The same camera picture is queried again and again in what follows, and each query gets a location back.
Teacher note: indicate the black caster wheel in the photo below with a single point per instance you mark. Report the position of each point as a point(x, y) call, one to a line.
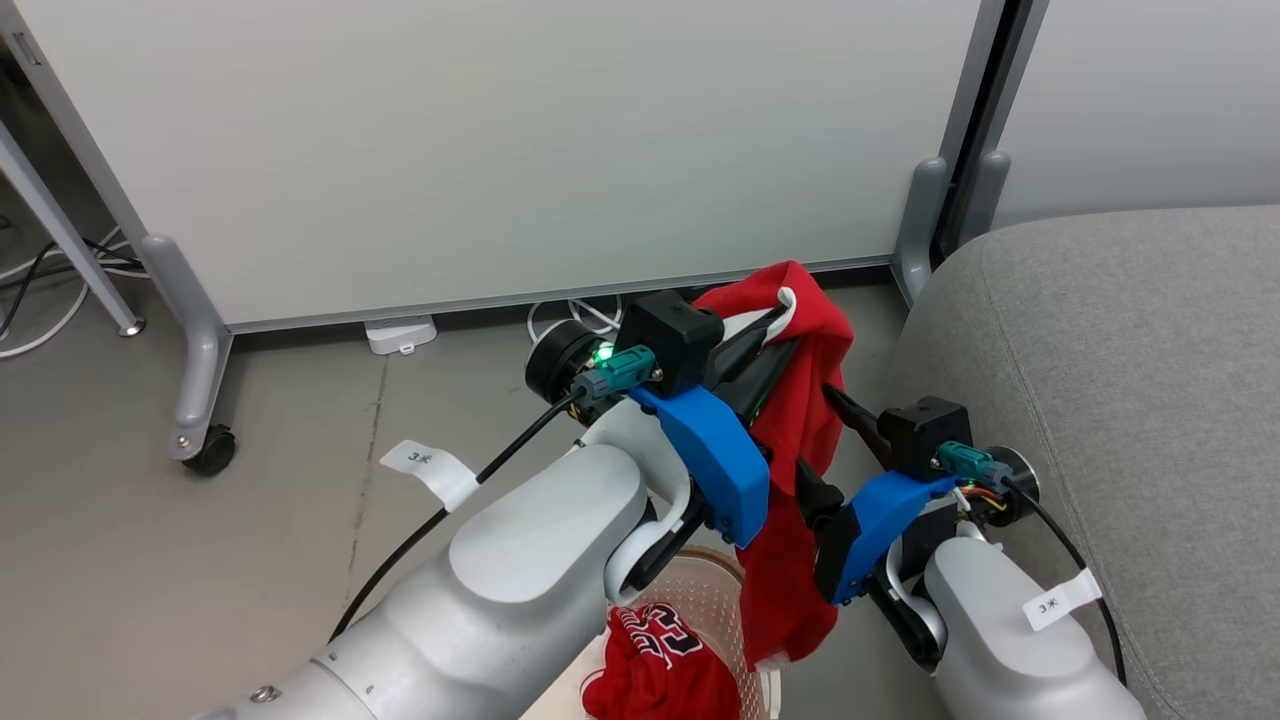
point(212, 452)

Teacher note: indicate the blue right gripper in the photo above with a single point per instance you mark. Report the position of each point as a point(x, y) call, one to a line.
point(865, 530)

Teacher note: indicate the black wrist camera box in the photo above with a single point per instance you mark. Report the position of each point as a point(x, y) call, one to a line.
point(925, 430)
point(675, 335)

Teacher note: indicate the grey fabric sofa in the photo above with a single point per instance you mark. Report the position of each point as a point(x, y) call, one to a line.
point(1150, 400)

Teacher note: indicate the small white floor adapter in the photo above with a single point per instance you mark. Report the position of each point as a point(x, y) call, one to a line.
point(400, 333)

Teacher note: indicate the red printed garment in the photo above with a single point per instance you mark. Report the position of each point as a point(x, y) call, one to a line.
point(650, 680)

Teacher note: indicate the teal right camera connector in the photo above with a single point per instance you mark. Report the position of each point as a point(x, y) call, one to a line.
point(970, 465)

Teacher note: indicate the teal camera connector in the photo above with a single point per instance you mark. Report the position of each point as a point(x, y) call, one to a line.
point(970, 465)
point(620, 370)

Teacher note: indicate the white partition panel grey frame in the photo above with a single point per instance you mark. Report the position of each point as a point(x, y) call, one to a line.
point(1150, 100)
point(500, 150)

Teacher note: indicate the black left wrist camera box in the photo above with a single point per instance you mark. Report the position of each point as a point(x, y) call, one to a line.
point(675, 335)

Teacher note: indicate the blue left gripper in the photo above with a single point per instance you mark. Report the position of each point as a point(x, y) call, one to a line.
point(725, 470)

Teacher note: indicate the grey metal table leg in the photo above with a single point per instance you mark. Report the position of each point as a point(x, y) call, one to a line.
point(60, 230)

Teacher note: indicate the teal left camera connector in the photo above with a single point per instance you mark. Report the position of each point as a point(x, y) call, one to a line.
point(620, 370)

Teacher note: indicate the white plastic laundry basket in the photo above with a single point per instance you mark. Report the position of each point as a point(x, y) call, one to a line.
point(715, 600)

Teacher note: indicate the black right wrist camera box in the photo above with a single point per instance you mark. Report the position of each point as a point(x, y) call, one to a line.
point(925, 430)

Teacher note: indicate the red garment white trim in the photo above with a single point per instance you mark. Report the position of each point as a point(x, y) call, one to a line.
point(810, 400)

